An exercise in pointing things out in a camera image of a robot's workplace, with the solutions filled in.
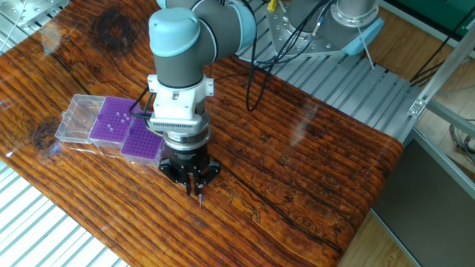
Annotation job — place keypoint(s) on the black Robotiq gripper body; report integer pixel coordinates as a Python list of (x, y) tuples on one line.
[(187, 161)]

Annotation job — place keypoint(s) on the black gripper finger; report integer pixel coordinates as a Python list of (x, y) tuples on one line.
[(172, 174), (209, 172)]

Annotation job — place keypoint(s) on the purple pipette tip box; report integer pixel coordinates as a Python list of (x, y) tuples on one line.
[(104, 130), (141, 142)]

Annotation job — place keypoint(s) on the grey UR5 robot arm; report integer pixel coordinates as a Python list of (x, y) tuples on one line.
[(178, 66)]

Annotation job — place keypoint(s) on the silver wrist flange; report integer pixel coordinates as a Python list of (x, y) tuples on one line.
[(185, 140)]

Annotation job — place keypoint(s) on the wood grain table mat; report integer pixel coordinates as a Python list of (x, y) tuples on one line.
[(259, 148)]

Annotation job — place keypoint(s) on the yellow connector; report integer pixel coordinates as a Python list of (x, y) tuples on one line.
[(272, 5)]

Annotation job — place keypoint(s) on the white zip tie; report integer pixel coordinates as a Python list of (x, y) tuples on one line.
[(365, 48)]

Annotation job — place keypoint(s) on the perforated aluminium plate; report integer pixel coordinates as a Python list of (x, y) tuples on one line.
[(33, 9)]

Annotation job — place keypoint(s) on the dark grey panel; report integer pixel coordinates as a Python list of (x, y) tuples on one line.
[(426, 222)]

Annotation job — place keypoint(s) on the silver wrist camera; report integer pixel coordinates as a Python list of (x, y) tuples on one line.
[(178, 125)]

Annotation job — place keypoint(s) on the white printed camera mount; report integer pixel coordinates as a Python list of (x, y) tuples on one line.
[(178, 104)]

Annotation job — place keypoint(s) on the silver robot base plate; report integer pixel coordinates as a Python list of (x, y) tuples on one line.
[(297, 44)]

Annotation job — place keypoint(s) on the silver corner bracket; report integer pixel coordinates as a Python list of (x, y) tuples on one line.
[(417, 107)]

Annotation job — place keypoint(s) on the aluminium frame rail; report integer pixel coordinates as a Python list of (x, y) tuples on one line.
[(445, 161)]

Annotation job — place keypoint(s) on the aluminium frame beam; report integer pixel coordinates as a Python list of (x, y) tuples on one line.
[(452, 118)]

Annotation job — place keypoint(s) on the aluminium frame post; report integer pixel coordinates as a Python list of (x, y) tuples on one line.
[(445, 74)]

